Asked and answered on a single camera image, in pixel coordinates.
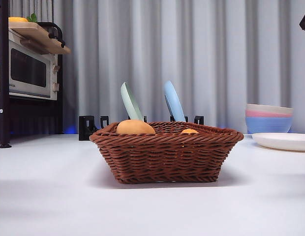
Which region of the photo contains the white plate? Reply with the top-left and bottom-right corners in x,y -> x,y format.
251,132 -> 305,152

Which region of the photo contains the brown potato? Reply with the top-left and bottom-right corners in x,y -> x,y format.
116,119 -> 156,135

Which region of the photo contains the black dish rack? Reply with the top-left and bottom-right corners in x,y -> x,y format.
78,115 -> 205,142

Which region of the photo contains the cream bowl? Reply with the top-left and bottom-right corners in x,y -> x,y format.
245,103 -> 294,115

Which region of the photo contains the black shelf frame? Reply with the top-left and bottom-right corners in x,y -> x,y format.
0,0 -> 64,149

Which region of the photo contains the yellow toy fruit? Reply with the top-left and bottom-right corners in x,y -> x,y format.
8,16 -> 29,23

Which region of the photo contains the wooden cutting board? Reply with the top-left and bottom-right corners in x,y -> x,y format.
8,22 -> 71,55

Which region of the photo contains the brown wicker basket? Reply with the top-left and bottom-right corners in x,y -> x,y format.
89,121 -> 244,184

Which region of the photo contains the grey curtain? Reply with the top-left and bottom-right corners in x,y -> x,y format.
0,0 -> 305,135

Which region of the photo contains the cream toaster oven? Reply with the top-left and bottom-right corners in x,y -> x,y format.
0,24 -> 61,101

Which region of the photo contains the light blue plate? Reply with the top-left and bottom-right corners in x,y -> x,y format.
163,80 -> 187,123

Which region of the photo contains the blue bowl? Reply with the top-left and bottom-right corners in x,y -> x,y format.
245,116 -> 293,135

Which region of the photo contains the pink bowl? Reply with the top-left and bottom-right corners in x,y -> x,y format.
245,110 -> 294,118

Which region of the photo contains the pale green plate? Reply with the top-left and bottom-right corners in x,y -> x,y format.
120,82 -> 145,122

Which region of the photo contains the black curved handle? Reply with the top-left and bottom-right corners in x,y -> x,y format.
37,22 -> 67,48

